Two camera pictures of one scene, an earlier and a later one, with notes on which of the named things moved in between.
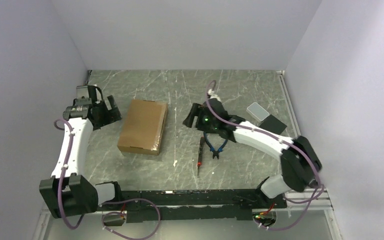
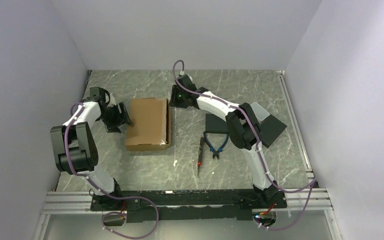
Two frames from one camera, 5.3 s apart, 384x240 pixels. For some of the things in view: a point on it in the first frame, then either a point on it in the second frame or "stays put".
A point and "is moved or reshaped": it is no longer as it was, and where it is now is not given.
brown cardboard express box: [143, 127] is moved or reshaped
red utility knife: [200, 156] stays put
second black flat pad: [273, 124] stays put
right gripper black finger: [194, 112] -> [174, 101]
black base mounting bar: [196, 205] stays put
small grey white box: [257, 112] stays put
